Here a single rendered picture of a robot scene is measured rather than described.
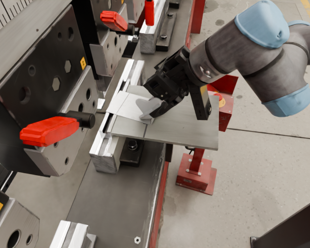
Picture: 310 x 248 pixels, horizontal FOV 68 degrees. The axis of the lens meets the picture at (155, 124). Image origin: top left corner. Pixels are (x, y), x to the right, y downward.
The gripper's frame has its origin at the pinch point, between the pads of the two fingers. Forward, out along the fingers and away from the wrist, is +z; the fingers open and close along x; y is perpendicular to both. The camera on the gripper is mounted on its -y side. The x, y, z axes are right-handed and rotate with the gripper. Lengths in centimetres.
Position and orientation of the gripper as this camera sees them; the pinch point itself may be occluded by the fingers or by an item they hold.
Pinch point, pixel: (149, 108)
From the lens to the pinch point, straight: 61.2
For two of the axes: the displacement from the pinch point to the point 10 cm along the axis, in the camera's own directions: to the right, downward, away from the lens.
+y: -7.2, -6.1, -3.3
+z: -6.0, 3.0, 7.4
